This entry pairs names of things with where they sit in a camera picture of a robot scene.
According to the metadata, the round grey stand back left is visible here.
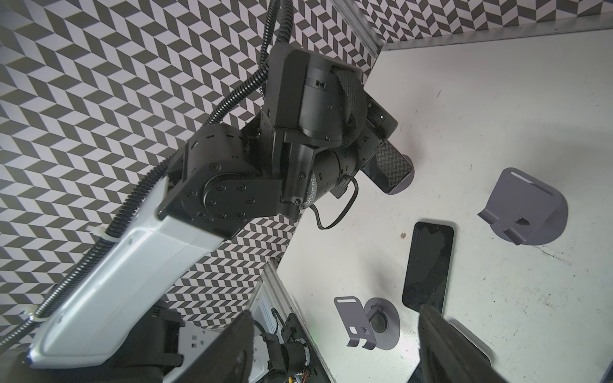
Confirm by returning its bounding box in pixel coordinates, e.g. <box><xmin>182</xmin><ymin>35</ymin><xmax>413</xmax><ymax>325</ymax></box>
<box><xmin>390</xmin><ymin>154</ymin><xmax>415</xmax><ymax>196</ymax></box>

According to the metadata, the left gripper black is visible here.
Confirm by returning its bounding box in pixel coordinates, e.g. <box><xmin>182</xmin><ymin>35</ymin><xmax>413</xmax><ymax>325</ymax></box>
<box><xmin>354</xmin><ymin>94</ymin><xmax>398</xmax><ymax>163</ymax></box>

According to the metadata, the white-edged phone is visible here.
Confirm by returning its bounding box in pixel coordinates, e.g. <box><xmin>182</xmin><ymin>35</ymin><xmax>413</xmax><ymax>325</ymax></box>
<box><xmin>407</xmin><ymin>317</ymin><xmax>495</xmax><ymax>383</ymax></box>

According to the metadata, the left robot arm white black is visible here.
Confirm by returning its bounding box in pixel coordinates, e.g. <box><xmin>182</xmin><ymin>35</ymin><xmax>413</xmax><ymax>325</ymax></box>
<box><xmin>1</xmin><ymin>1</ymin><xmax>397</xmax><ymax>382</ymax></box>

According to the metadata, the round grey stand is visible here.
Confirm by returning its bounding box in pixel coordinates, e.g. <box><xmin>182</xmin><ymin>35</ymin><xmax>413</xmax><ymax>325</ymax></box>
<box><xmin>334</xmin><ymin>296</ymin><xmax>401</xmax><ymax>350</ymax></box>
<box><xmin>478</xmin><ymin>168</ymin><xmax>568</xmax><ymax>246</ymax></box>
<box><xmin>390</xmin><ymin>154</ymin><xmax>415</xmax><ymax>196</ymax></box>

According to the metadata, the round grey stand back centre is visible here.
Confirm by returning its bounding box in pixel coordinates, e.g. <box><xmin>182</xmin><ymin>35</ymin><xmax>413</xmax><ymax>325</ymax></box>
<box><xmin>478</xmin><ymin>168</ymin><xmax>568</xmax><ymax>246</ymax></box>

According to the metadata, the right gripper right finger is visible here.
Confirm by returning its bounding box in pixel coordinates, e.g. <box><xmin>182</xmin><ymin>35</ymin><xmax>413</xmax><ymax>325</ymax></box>
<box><xmin>418</xmin><ymin>306</ymin><xmax>505</xmax><ymax>382</ymax></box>

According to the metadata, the round grey stand front left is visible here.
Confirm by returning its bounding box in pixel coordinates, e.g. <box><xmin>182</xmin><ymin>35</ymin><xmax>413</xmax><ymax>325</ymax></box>
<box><xmin>334</xmin><ymin>296</ymin><xmax>401</xmax><ymax>350</ymax></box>

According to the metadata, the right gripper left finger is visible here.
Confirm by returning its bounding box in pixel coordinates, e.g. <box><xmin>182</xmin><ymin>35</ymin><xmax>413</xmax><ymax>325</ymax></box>
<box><xmin>176</xmin><ymin>311</ymin><xmax>254</xmax><ymax>383</ymax></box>

